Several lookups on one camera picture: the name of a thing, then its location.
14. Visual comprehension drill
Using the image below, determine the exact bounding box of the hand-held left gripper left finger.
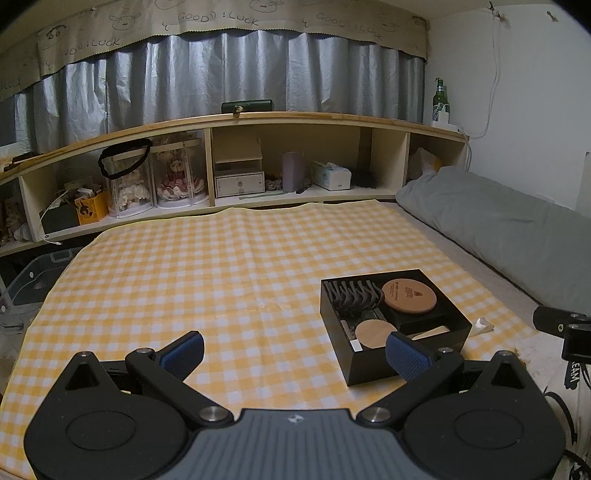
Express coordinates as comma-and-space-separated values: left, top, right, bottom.
58, 331, 232, 428

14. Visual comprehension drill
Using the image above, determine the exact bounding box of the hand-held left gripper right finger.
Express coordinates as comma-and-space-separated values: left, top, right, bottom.
358, 331, 529, 425

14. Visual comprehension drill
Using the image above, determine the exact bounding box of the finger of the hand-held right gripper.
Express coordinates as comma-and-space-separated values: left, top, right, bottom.
533, 306, 591, 337

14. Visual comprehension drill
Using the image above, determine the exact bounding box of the light wooden round lid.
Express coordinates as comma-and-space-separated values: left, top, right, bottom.
355, 319, 399, 353

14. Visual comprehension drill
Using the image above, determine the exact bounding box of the round cork coaster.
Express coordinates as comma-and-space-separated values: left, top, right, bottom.
381, 278, 438, 315

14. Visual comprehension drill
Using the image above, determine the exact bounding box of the black hair claw clip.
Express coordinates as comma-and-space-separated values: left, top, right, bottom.
325, 279, 385, 317

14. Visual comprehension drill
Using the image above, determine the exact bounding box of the white printed blanket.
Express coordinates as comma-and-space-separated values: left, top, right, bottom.
507, 332, 591, 480

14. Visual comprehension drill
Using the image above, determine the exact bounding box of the yellow checkered cloth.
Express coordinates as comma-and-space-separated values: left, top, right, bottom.
0, 200, 542, 480

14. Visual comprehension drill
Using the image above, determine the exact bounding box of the grey pillow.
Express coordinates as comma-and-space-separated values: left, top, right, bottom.
395, 166, 591, 315

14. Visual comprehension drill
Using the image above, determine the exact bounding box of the clear storage bin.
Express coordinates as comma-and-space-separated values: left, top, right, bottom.
0, 246, 85, 308

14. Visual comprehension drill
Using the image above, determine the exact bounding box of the clear doll display case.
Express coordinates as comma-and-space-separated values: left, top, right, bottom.
103, 151, 154, 218
151, 136, 209, 209

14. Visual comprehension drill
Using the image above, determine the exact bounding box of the yellow printed box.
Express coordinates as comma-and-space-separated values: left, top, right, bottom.
74, 189, 110, 226

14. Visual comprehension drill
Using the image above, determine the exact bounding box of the white mini drawer organizer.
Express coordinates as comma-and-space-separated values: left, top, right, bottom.
212, 138, 267, 199

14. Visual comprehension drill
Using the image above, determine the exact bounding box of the black fluffy feather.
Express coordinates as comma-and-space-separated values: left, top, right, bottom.
348, 169, 387, 190

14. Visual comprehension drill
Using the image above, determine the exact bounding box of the black storage box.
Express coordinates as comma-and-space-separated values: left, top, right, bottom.
40, 202, 81, 234

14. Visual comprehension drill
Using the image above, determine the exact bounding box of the white tissue box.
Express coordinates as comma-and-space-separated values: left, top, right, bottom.
310, 160, 352, 191

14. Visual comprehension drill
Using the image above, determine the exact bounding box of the white plastic bag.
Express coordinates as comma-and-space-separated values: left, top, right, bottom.
408, 147, 443, 179

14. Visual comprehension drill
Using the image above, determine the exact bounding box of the black headband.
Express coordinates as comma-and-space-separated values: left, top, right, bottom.
98, 138, 153, 179

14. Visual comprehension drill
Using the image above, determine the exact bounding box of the purple container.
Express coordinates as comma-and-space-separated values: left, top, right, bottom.
282, 151, 306, 193

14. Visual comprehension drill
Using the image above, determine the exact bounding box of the group of small plush toys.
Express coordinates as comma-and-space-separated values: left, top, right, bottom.
0, 193, 29, 244

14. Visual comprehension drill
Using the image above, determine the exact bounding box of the green glass bottle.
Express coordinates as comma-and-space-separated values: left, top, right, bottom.
431, 78, 451, 125

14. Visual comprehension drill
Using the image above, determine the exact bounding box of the long wooden shelf unit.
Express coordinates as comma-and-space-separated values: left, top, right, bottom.
0, 112, 470, 257

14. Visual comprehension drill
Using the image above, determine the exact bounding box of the dark green case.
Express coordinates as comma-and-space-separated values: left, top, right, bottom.
221, 99, 273, 115

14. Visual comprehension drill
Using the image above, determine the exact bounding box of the grey curtain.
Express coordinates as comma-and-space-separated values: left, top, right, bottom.
0, 28, 426, 160

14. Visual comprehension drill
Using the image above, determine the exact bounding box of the beige printed valance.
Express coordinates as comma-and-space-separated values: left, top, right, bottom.
0, 0, 431, 100

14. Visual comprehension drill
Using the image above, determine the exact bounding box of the white hanging cable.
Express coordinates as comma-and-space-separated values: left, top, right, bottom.
465, 2, 505, 140

